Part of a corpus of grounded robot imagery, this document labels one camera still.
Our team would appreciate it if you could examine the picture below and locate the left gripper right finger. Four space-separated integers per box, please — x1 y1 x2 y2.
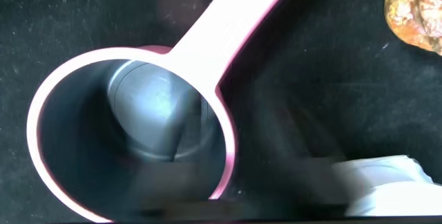
248 154 349 217

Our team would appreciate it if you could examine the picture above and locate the white round lid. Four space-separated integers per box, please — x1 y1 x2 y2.
331 153 442 218

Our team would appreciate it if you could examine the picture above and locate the round pinkish cream puff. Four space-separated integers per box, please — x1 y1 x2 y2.
383 0 442 56

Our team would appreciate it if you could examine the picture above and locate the pink saucepan with handle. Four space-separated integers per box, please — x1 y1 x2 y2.
26 0 301 224

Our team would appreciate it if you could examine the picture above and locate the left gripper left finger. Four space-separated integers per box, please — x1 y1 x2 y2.
133 163 222 216

